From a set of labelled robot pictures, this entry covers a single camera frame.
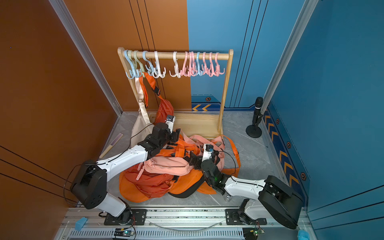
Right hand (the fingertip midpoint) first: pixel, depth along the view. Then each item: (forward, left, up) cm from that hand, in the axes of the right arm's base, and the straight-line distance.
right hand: (197, 152), depth 83 cm
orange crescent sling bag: (-16, -5, -11) cm, 20 cm away
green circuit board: (-35, +37, -14) cm, 53 cm away
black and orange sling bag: (-16, +6, -5) cm, 18 cm away
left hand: (+14, +12, +7) cm, 20 cm away
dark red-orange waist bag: (-17, +23, -2) cm, 29 cm away
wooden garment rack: (+34, -8, -13) cm, 37 cm away
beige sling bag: (+15, +34, +2) cm, 38 cm away
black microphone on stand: (+24, -41, -11) cm, 49 cm away
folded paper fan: (+15, +57, -11) cm, 60 cm away
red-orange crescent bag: (+29, +21, +7) cm, 37 cm away
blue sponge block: (-32, +56, -11) cm, 66 cm away
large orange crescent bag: (-16, +6, -5) cm, 18 cm away
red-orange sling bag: (+3, +11, -1) cm, 11 cm away
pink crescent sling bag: (+13, -13, -9) cm, 20 cm away
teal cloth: (-36, -48, -10) cm, 60 cm away
